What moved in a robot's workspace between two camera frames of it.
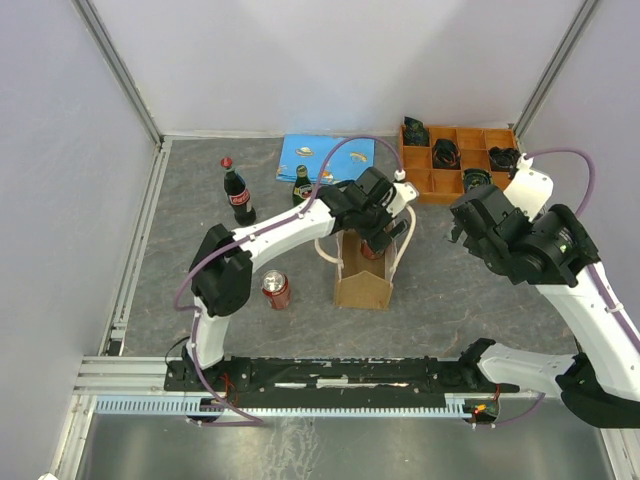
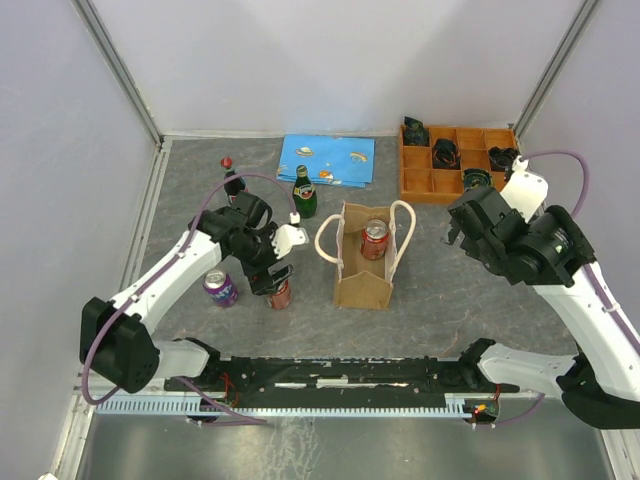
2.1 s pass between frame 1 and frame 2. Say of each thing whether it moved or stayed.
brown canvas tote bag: stayed
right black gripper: stayed
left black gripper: moved
